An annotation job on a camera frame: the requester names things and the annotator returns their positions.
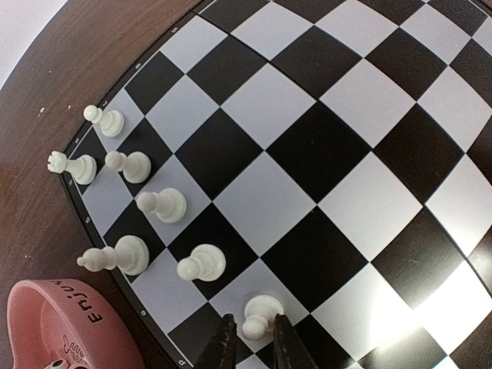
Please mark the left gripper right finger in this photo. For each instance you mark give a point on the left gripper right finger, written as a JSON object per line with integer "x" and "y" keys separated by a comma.
{"x": 289, "y": 350}

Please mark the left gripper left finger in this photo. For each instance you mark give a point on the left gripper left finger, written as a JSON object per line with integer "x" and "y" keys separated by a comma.
{"x": 220, "y": 351}

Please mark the white pawn five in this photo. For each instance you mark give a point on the white pawn five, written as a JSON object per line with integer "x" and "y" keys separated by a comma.
{"x": 259, "y": 315}

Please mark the white bishop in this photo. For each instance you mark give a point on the white bishop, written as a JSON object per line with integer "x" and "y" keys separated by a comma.
{"x": 130, "y": 254}

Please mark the white rook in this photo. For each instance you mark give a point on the white rook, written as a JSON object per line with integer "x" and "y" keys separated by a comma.
{"x": 82, "y": 169}

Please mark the white chess pieces pile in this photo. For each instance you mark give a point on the white chess pieces pile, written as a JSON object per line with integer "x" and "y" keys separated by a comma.
{"x": 59, "y": 363}

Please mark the black white chess board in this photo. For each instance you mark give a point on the black white chess board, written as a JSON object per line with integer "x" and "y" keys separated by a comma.
{"x": 337, "y": 152}

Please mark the white pawn four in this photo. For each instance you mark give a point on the white pawn four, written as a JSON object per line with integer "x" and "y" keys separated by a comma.
{"x": 205, "y": 263}

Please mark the white pawn three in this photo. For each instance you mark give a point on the white pawn three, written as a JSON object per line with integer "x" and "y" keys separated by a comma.
{"x": 168, "y": 205}

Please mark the pink bowl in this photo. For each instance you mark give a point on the pink bowl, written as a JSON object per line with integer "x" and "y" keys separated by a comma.
{"x": 67, "y": 319}

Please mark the white pawn two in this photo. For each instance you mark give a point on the white pawn two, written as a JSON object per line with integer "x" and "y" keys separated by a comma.
{"x": 135, "y": 167}

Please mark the white pawn one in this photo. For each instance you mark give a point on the white pawn one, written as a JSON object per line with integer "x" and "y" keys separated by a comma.
{"x": 111, "y": 123}

